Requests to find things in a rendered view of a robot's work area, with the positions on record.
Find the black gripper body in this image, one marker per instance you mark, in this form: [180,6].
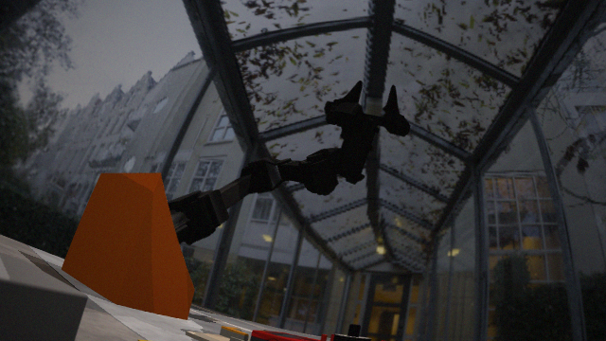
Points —
[394,123]

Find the black rubber tyre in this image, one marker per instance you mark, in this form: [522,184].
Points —
[341,337]

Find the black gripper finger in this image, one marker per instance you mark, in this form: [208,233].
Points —
[392,104]
[353,95]

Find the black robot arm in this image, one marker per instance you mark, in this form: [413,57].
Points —
[198,214]

